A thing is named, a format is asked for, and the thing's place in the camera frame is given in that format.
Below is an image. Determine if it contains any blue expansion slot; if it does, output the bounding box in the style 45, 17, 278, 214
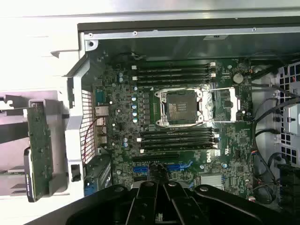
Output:
133, 163, 188, 175

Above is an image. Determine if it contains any silver chipset heat sink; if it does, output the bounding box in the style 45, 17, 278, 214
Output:
201, 174, 224, 191

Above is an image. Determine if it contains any black expansion slot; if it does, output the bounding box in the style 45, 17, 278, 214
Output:
132, 152, 179, 163

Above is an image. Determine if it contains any black RAM slot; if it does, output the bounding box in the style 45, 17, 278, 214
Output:
137, 134, 221, 142
131, 72, 217, 82
142, 127, 220, 135
135, 67, 216, 75
135, 79, 216, 87
140, 140, 220, 148
131, 60, 216, 70

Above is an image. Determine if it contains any green motherboard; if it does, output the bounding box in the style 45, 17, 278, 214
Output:
92, 57, 255, 197

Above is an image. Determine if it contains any silver port block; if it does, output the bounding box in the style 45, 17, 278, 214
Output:
94, 105, 110, 149

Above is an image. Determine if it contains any CPU socket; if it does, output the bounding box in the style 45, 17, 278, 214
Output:
155, 88, 204, 128

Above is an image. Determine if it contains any metal socket cover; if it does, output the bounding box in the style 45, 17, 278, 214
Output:
201, 86, 242, 123

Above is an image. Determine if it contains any silver perforated disk bay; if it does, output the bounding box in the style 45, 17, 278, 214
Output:
277, 63, 300, 165

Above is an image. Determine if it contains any black open PC case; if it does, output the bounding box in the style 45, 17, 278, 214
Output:
62, 22, 300, 225

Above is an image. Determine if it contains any black wire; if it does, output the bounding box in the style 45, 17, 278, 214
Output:
254, 127, 281, 139
254, 97, 300, 126

